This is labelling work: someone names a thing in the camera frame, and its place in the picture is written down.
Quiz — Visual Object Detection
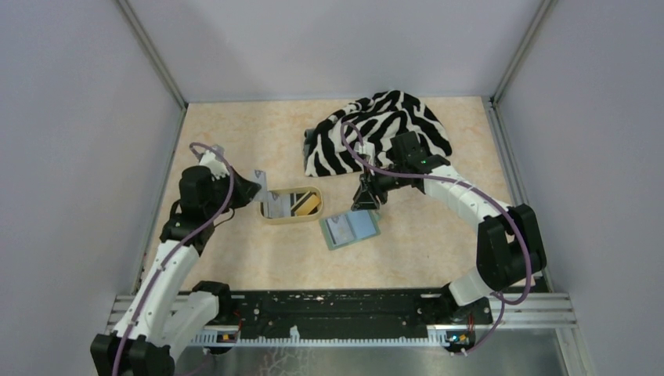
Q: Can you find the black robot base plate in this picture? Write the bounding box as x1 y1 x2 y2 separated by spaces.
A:
210 287 493 340

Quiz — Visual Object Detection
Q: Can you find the silver magnetic stripe card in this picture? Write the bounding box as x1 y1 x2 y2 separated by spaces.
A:
325 215 355 246

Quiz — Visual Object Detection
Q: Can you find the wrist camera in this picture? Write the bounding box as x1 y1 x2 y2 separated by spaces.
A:
198 148 229 180
354 142 378 167

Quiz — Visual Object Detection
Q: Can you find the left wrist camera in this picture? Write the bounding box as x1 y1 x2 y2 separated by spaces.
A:
198 148 229 180

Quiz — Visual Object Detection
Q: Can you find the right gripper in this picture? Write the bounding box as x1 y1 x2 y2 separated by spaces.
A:
352 161 407 211

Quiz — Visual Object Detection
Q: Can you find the aluminium frame rail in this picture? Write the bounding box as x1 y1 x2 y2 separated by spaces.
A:
107 293 578 331

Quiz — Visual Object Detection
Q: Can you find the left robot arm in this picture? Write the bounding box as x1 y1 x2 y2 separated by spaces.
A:
90 165 266 375

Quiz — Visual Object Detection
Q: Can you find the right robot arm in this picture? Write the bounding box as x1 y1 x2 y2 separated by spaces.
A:
342 132 547 323

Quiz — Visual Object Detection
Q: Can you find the white slotted cable duct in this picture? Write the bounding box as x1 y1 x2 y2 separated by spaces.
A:
176 327 451 349

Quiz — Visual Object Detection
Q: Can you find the silver card stack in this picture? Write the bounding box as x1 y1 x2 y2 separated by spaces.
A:
264 191 293 219

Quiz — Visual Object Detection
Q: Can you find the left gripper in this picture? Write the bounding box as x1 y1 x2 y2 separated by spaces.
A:
204 165 262 218

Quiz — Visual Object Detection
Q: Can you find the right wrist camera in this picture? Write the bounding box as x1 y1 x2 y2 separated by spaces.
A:
354 142 378 167

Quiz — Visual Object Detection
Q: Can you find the zebra striped cloth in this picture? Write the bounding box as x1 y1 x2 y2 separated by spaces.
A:
303 90 453 177

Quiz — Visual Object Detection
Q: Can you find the beige oval card tray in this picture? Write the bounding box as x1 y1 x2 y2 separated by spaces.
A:
258 186 323 225

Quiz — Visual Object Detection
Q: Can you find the grey patterned card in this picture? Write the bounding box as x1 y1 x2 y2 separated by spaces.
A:
254 169 268 203

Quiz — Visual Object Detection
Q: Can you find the light blue card holder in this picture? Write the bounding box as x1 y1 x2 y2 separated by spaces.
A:
319 210 381 251

